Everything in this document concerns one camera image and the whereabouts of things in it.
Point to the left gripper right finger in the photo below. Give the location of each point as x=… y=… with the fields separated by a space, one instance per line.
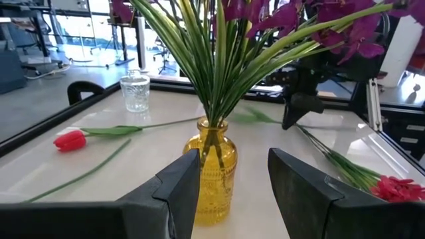
x=305 y=206

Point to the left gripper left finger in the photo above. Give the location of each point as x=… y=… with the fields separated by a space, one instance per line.
x=166 y=206

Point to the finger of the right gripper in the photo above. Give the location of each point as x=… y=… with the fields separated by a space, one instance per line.
x=302 y=104

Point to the yellow glass vase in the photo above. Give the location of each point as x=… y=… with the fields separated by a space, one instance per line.
x=216 y=186

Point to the dark red tulip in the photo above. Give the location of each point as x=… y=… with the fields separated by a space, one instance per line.
x=127 y=141

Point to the red flower bunch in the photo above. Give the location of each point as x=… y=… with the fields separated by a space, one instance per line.
x=395 y=189

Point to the long-stemmed red tulip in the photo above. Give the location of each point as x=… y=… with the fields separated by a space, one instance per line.
x=69 y=141

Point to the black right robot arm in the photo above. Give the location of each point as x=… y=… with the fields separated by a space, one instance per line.
x=358 y=71

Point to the clear glass vase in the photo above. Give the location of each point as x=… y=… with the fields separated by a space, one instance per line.
x=134 y=94

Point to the white pillar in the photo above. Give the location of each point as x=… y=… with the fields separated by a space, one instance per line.
x=401 y=49

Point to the black drawer cabinet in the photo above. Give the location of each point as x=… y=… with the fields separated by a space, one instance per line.
x=398 y=126

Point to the black office chair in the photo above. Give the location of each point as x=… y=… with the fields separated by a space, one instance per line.
x=162 y=49

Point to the black rolling stand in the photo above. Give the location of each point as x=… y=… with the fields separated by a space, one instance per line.
x=123 y=43

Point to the grey cabinet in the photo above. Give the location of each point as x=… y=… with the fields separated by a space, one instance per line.
x=11 y=73

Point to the black office desk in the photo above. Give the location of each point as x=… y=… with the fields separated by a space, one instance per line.
x=40 y=33

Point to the silver aluminium post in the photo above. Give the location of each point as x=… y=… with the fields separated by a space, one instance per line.
x=373 y=106

